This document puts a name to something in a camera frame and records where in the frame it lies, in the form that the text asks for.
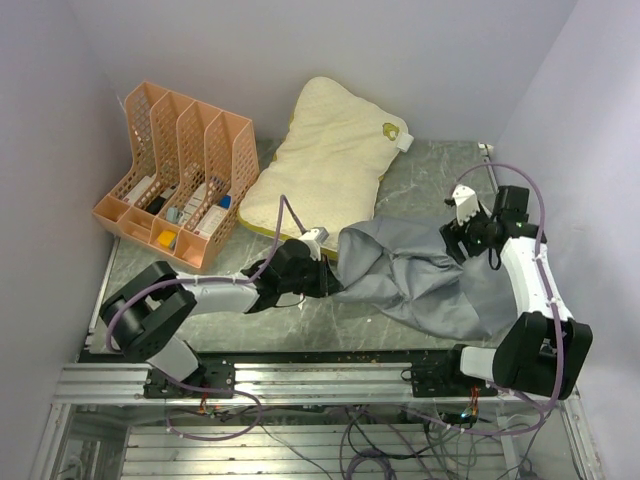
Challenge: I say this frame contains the tangled cables under table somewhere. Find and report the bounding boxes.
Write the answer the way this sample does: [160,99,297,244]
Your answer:
[164,399,556,480]

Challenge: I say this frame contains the grey pillowcase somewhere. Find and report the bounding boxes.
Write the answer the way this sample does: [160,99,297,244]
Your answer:
[333,216,517,341]

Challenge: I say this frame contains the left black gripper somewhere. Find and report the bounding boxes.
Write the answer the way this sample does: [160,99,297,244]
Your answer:
[280,252,345,299]

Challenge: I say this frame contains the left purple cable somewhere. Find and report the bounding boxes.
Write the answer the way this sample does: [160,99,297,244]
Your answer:
[103,194,314,442]

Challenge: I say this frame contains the orange plastic file organizer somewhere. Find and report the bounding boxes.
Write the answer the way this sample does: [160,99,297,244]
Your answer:
[93,82,259,273]

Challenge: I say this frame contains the aluminium mounting rail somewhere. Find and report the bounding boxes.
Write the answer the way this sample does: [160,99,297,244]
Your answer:
[52,360,581,405]

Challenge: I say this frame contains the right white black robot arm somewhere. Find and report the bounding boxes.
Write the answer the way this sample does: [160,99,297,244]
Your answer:
[440,184,593,401]

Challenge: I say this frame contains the white red box in organizer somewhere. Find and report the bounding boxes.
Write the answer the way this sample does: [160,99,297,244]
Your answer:
[123,175,161,209]

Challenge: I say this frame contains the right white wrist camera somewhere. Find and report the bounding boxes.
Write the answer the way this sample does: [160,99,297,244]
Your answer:
[445,184,481,226]

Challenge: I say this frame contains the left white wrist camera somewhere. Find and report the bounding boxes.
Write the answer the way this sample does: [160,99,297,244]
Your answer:
[299,227,329,261]

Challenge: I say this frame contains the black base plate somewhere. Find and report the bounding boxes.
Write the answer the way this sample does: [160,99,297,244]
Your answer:
[401,363,498,398]
[143,362,236,399]

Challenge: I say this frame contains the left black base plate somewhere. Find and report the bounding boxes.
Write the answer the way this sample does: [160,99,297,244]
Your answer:
[143,362,236,399]

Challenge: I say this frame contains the cream yellow pillow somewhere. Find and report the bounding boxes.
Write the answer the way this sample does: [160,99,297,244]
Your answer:
[238,77,414,256]

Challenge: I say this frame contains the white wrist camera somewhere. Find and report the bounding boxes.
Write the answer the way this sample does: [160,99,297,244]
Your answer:
[299,227,329,261]
[445,184,481,226]

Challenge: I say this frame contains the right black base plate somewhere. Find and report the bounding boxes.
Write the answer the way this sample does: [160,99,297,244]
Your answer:
[401,363,498,398]

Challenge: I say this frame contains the yellow item in organizer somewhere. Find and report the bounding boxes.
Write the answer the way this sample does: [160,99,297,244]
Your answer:
[155,230,177,250]

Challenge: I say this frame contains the blue capped item in organizer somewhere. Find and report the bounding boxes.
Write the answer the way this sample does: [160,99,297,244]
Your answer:
[218,195,232,209]

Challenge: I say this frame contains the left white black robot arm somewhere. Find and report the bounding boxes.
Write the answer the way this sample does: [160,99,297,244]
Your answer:
[99,239,341,397]

